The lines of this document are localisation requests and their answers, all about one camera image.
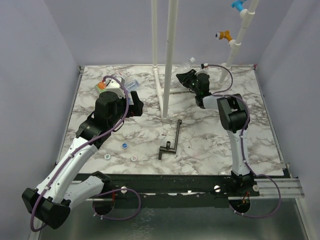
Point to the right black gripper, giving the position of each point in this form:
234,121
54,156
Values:
189,80

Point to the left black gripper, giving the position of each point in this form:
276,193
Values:
135,109

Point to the clear plastic bottle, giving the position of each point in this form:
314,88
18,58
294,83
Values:
183,68

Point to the purple label plastic bottle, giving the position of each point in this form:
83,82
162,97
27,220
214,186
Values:
132,85

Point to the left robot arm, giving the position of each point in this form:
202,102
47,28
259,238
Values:
53,199

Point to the green orange label bottle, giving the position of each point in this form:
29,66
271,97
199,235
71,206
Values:
100,87

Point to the red white bottle cap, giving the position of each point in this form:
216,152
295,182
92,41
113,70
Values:
133,158

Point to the green white bottle cap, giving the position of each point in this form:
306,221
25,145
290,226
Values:
107,157

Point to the white PVC pipe stand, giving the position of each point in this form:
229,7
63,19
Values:
163,93

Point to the orange nozzle fitting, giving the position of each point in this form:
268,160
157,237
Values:
223,35

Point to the white PVC pipe tree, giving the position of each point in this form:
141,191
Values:
246,16

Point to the blue pipe fitting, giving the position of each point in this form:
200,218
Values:
238,5

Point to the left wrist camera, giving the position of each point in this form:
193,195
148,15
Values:
113,86

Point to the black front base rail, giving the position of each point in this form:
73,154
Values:
174,191

